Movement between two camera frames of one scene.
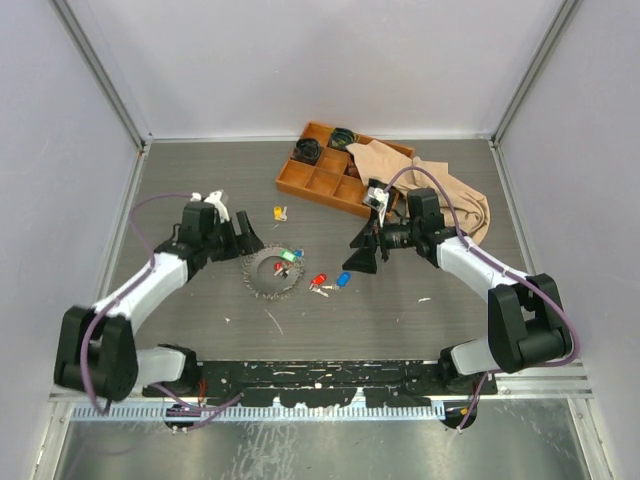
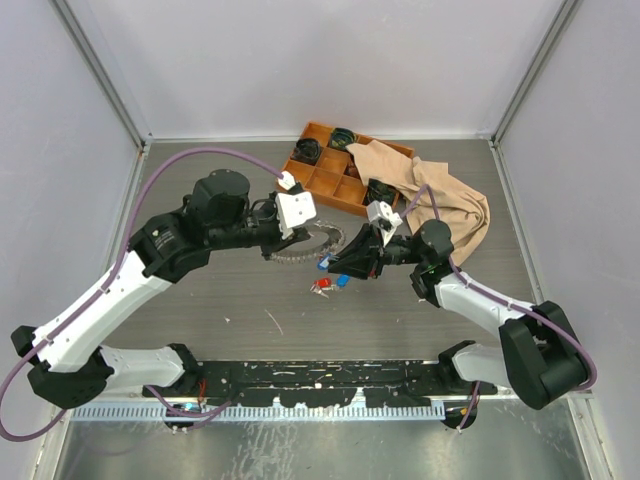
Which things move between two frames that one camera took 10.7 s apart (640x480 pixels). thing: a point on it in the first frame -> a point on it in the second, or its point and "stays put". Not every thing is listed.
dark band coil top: x=341 y=137 stays put
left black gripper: x=248 y=242 -> x=278 y=242
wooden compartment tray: x=335 y=180 stays put
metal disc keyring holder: x=269 y=275 -> x=326 y=240
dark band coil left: x=307 y=150 stays put
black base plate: x=331 y=382 stays put
